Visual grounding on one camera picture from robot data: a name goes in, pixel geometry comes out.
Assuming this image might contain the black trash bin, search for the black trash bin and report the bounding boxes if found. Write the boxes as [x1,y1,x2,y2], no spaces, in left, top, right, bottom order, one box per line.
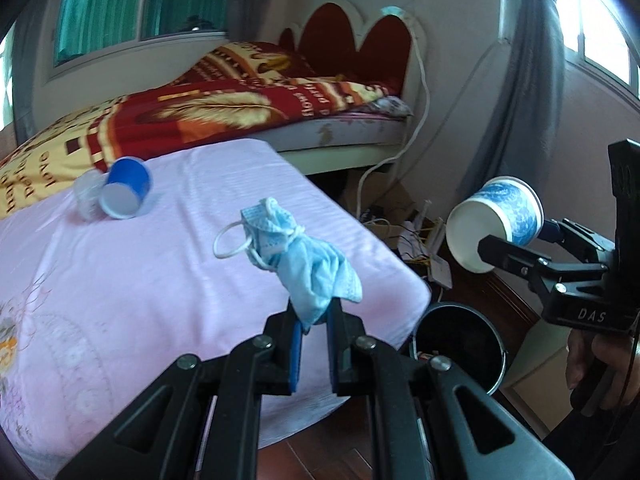
[409,301,508,397]

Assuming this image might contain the person's right hand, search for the person's right hand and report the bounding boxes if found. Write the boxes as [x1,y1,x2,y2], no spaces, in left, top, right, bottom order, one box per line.
[566,330,640,402]

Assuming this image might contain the pink table cloth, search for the pink table cloth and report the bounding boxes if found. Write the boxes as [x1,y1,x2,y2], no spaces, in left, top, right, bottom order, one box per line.
[0,137,432,466]

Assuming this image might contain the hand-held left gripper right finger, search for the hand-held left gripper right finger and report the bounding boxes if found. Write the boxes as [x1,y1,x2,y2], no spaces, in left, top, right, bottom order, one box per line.
[327,297,576,480]

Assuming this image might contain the tied grey curtain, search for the tied grey curtain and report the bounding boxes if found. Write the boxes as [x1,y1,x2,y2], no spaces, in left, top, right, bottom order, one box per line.
[457,0,568,201]

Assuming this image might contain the red white headboard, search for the red white headboard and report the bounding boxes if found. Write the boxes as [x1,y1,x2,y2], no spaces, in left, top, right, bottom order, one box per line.
[277,2,417,98]

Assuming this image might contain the large window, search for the large window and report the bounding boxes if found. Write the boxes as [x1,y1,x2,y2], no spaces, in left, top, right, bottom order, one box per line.
[52,0,231,68]

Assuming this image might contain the blue face mask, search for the blue face mask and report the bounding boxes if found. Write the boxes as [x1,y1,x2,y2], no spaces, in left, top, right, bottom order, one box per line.
[214,196,363,333]

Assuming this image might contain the bed with red blanket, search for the bed with red blanket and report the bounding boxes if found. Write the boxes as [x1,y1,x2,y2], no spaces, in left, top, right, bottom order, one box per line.
[0,41,401,221]

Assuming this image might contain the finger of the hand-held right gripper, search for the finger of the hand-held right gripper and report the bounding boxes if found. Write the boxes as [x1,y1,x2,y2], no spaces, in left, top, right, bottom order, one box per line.
[540,217,615,264]
[477,235,609,294]

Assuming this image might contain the clear plastic cup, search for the clear plastic cup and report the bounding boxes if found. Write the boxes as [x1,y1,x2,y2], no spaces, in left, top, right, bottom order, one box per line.
[74,169,108,221]

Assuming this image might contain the beige cardboard sheet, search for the beige cardboard sheet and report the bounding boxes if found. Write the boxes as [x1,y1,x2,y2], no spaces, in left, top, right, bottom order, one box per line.
[500,320,576,432]

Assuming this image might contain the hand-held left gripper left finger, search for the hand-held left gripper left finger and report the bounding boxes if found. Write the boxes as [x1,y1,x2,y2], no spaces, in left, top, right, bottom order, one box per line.
[55,300,306,480]

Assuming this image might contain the floral pillow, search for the floral pillow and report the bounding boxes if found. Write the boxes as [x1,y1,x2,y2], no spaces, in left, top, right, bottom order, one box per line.
[370,95,414,119]

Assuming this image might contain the blue patterned paper cup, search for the blue patterned paper cup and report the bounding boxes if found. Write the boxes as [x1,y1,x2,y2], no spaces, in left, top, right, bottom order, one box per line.
[446,176,545,273]

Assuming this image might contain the white router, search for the white router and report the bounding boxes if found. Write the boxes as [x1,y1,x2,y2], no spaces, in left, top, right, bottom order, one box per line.
[425,255,454,289]

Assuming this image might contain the bright side window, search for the bright side window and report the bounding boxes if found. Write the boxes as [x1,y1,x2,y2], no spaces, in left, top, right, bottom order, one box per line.
[555,0,640,96]

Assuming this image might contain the cardboard box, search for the cardboard box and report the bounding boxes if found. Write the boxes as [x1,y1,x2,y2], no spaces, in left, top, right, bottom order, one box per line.
[345,170,417,222]

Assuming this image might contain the white cable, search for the white cable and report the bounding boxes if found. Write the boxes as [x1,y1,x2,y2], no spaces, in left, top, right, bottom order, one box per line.
[357,7,432,221]

